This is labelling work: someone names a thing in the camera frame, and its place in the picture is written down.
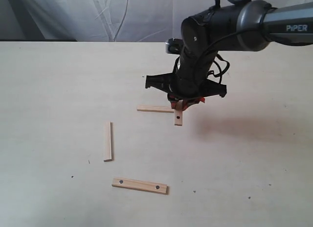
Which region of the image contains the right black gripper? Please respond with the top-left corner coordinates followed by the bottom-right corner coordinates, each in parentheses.
top-left (145, 73), bottom-right (227, 110)

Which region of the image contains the wood strip with magnets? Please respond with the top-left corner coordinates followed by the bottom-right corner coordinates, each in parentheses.
top-left (112, 178), bottom-right (168, 195)
top-left (174, 101), bottom-right (183, 126)

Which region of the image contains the plain wood strip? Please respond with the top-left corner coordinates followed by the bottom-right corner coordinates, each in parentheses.
top-left (103, 121), bottom-right (113, 162)
top-left (137, 105), bottom-right (175, 113)

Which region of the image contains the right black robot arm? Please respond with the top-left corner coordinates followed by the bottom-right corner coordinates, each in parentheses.
top-left (145, 0), bottom-right (313, 109)

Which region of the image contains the white backdrop cloth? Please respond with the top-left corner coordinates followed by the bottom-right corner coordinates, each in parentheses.
top-left (0, 0), bottom-right (313, 43)

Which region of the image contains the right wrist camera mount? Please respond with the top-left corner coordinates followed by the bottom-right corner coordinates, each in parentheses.
top-left (165, 38), bottom-right (183, 55)

